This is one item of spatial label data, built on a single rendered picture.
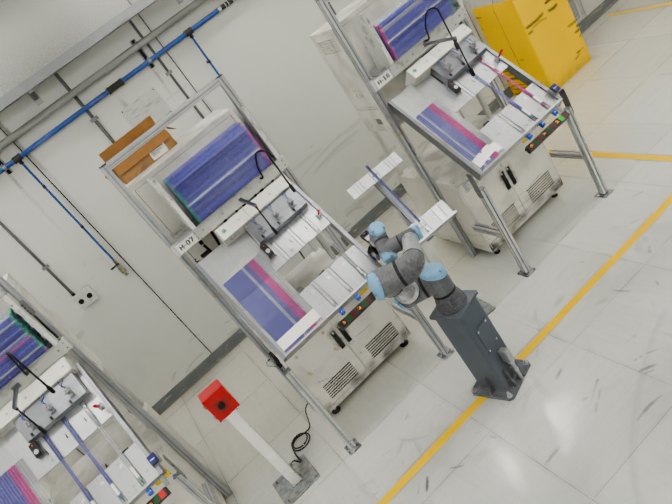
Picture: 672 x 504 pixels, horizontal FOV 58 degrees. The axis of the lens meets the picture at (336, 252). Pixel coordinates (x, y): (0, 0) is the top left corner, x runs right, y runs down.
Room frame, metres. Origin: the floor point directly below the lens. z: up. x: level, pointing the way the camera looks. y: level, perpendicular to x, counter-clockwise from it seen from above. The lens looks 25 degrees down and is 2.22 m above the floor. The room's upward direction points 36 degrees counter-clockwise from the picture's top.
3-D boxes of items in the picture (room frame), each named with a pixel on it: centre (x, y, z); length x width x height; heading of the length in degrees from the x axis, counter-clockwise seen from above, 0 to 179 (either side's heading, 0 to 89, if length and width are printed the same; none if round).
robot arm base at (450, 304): (2.36, -0.30, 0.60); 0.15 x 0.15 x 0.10
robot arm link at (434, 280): (2.36, -0.29, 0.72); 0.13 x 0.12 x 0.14; 75
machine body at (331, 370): (3.29, 0.34, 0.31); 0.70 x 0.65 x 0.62; 104
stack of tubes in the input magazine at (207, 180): (3.18, 0.25, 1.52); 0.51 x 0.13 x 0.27; 104
